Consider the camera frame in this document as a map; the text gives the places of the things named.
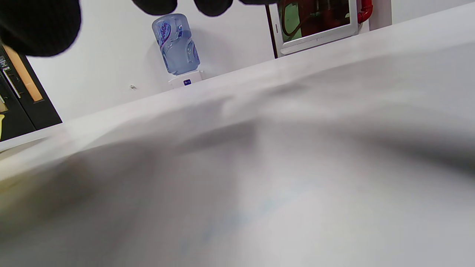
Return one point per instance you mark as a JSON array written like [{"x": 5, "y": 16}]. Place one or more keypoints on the person's right hand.
[{"x": 37, "y": 26}]

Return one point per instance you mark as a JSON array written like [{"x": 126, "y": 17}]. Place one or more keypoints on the black double door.
[{"x": 33, "y": 104}]

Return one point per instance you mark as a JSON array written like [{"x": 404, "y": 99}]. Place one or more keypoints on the blue water bottle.
[{"x": 176, "y": 44}]

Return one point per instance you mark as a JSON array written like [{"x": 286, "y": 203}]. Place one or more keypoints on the white water dispenser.
[{"x": 185, "y": 79}]

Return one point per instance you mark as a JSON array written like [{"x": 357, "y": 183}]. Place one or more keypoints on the red pipe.
[{"x": 365, "y": 11}]

